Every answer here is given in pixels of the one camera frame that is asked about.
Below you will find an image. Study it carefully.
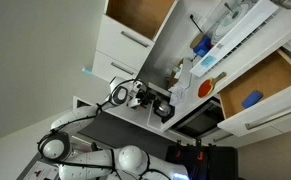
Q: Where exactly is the black kitchen utensil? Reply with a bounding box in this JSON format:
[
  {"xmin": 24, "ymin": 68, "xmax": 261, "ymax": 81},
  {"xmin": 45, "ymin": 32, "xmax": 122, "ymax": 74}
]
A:
[{"xmin": 189, "ymin": 13, "xmax": 204, "ymax": 34}]

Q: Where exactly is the small teal object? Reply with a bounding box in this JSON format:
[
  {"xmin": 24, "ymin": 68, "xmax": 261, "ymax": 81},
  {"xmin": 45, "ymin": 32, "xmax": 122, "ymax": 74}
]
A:
[{"xmin": 81, "ymin": 65, "xmax": 93, "ymax": 76}]

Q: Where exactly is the silver cooking pot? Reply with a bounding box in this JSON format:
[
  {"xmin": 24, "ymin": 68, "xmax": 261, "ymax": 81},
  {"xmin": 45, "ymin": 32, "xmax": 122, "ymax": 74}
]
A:
[{"xmin": 153, "ymin": 98, "xmax": 176, "ymax": 124}]

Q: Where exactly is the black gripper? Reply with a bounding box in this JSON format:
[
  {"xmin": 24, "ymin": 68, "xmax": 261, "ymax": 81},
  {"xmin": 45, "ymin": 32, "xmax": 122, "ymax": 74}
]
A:
[{"xmin": 134, "ymin": 89, "xmax": 157, "ymax": 109}]

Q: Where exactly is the white dish rack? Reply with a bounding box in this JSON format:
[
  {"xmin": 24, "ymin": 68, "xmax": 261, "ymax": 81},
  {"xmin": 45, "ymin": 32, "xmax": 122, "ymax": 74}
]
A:
[{"xmin": 189, "ymin": 0, "xmax": 279, "ymax": 78}]

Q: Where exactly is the glass pot lid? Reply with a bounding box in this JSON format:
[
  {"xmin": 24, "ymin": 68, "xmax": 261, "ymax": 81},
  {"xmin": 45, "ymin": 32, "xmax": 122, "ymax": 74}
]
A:
[{"xmin": 211, "ymin": 0, "xmax": 253, "ymax": 44}]

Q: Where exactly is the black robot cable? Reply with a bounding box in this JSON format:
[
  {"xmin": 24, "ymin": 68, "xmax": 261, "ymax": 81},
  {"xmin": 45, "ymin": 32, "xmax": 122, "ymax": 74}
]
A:
[{"xmin": 37, "ymin": 78, "xmax": 173, "ymax": 180}]

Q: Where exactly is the red table tennis paddle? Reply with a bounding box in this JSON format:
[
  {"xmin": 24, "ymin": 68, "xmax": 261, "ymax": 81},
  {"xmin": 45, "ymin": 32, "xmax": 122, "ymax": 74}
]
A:
[{"xmin": 197, "ymin": 71, "xmax": 227, "ymax": 99}]

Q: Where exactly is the large white open drawer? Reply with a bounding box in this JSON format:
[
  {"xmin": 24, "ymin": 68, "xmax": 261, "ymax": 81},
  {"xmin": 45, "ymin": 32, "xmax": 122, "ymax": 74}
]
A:
[{"xmin": 217, "ymin": 48, "xmax": 291, "ymax": 138}]

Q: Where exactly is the black built-in oven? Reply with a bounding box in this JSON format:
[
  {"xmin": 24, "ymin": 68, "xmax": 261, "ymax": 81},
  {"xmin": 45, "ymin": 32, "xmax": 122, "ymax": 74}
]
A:
[{"xmin": 171, "ymin": 98, "xmax": 224, "ymax": 139}]

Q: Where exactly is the white printed paper sheet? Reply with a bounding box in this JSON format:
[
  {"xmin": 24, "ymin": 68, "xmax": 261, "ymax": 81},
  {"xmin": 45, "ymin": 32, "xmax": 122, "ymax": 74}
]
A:
[{"xmin": 23, "ymin": 160, "xmax": 59, "ymax": 180}]

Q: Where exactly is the long silver drawer handle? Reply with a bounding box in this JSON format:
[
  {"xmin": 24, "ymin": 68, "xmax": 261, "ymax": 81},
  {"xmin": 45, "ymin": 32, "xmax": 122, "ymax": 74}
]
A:
[{"xmin": 244, "ymin": 100, "xmax": 291, "ymax": 131}]

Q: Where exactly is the white closed drawer front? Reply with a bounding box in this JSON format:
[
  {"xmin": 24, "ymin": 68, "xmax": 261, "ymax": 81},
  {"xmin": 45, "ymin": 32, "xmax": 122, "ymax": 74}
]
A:
[{"xmin": 92, "ymin": 49, "xmax": 140, "ymax": 83}]

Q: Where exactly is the blue container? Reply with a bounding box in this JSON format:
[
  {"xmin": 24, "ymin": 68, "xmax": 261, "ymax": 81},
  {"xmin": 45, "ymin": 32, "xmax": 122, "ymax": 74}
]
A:
[{"xmin": 193, "ymin": 34, "xmax": 213, "ymax": 58}]

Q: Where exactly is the white drawer with wooden inside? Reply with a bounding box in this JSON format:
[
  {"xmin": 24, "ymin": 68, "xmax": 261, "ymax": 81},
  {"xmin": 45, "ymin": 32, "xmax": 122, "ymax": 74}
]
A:
[{"xmin": 96, "ymin": 0, "xmax": 179, "ymax": 72}]

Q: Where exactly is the round wooden board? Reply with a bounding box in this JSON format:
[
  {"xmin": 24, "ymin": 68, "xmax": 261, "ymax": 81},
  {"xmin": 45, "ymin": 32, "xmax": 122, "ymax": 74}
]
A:
[{"xmin": 189, "ymin": 32, "xmax": 204, "ymax": 49}]

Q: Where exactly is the blue sticker label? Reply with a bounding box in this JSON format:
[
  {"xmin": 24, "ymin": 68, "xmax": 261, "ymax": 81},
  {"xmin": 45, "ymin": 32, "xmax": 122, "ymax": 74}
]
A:
[{"xmin": 200, "ymin": 54, "xmax": 217, "ymax": 69}]

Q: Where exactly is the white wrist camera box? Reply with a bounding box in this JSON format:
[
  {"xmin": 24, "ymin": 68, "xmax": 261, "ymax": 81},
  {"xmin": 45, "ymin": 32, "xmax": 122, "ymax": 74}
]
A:
[{"xmin": 132, "ymin": 80, "xmax": 144, "ymax": 93}]

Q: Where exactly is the white crumpled paper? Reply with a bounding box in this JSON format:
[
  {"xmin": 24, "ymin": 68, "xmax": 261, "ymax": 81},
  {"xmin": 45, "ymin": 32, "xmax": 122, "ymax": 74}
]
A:
[{"xmin": 169, "ymin": 84, "xmax": 188, "ymax": 108}]

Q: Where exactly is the blue sponge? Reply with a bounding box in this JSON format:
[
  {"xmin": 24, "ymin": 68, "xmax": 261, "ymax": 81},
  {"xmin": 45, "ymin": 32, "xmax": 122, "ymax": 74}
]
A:
[{"xmin": 241, "ymin": 89, "xmax": 264, "ymax": 109}]

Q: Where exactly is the black clamp with orange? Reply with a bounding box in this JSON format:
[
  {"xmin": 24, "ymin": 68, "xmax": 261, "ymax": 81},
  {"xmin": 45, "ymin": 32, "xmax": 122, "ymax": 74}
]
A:
[
  {"xmin": 174, "ymin": 139, "xmax": 183, "ymax": 158},
  {"xmin": 195, "ymin": 138, "xmax": 205, "ymax": 162}
]

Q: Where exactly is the silver bar drawer handle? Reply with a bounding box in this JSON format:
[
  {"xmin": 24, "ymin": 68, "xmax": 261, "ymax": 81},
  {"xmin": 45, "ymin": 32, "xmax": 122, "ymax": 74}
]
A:
[
  {"xmin": 110, "ymin": 61, "xmax": 135, "ymax": 76},
  {"xmin": 120, "ymin": 30, "xmax": 149, "ymax": 48}
]

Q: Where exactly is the black equipment case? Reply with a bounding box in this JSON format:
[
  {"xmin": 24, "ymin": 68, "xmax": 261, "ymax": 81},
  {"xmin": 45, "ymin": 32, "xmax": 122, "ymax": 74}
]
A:
[{"xmin": 164, "ymin": 143, "xmax": 239, "ymax": 180}]

